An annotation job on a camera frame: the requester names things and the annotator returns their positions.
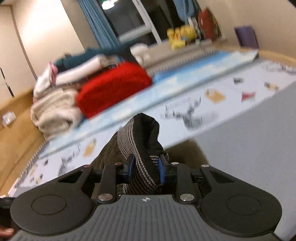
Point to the blue curtain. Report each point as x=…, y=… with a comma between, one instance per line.
x=99, y=24

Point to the dark red cushion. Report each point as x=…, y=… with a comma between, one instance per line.
x=208, y=25

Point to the white plush toy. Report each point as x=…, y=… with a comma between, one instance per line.
x=140, y=52

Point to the purple bag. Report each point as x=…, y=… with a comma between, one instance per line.
x=246, y=37

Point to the red folded blanket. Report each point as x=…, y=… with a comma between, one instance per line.
x=111, y=87

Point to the white printed bed sheet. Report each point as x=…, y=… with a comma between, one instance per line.
x=185, y=111

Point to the yellow plush toys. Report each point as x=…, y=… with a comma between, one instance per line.
x=180, y=37

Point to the teal shark plush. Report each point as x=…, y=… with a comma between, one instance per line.
x=122, y=51

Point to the brown corduroy pants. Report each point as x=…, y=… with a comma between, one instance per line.
x=140, y=138

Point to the wooden bed frame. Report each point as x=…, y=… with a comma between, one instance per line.
x=18, y=132

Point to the cream folded blanket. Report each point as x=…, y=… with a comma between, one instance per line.
x=56, y=113

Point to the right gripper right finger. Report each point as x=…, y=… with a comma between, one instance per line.
x=179, y=180

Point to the light blue patterned blanket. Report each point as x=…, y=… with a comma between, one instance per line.
x=170, y=80

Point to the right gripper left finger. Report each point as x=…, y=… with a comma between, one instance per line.
x=110, y=177

